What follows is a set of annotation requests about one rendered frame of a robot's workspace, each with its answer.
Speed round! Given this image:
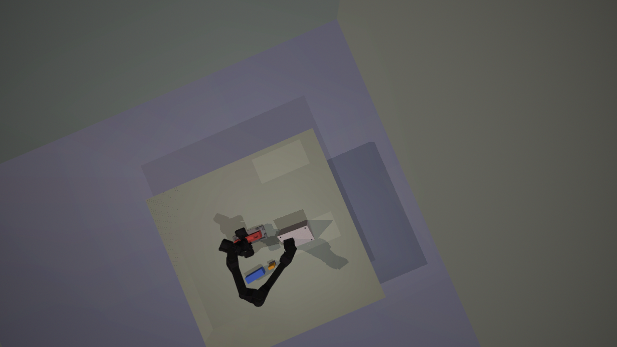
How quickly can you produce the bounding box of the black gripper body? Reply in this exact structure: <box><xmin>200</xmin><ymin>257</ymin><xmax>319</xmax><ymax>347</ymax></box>
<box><xmin>235</xmin><ymin>227</ymin><xmax>254</xmax><ymax>258</ymax></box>

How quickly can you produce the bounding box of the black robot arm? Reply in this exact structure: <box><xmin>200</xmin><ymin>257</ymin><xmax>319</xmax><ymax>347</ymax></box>
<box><xmin>218</xmin><ymin>238</ymin><xmax>297</xmax><ymax>307</ymax></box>

